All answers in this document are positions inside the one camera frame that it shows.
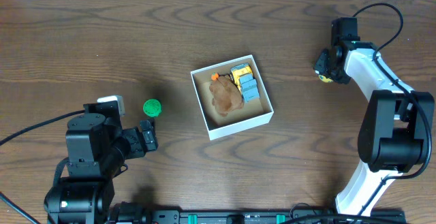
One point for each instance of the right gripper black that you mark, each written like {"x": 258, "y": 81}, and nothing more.
{"x": 322, "y": 65}

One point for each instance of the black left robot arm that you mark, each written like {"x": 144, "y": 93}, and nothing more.
{"x": 98, "y": 147}

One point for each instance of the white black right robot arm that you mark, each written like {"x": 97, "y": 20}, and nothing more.
{"x": 395, "y": 134}

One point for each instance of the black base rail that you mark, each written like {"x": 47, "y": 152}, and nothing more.
{"x": 300, "y": 213}

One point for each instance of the white cardboard box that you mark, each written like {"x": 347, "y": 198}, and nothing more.
{"x": 253, "y": 114}

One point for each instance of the brown plush toy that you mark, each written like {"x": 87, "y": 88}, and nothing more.
{"x": 226, "y": 96}

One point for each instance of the yellow blue toy truck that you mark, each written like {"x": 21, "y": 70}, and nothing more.
{"x": 242, "y": 76}

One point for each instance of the green spinning top toy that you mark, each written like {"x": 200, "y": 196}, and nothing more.
{"x": 152, "y": 107}

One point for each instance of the yellow ball with blue spots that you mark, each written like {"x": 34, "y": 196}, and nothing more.
{"x": 325, "y": 79}

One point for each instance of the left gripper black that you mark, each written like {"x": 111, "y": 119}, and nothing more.
{"x": 142, "y": 140}

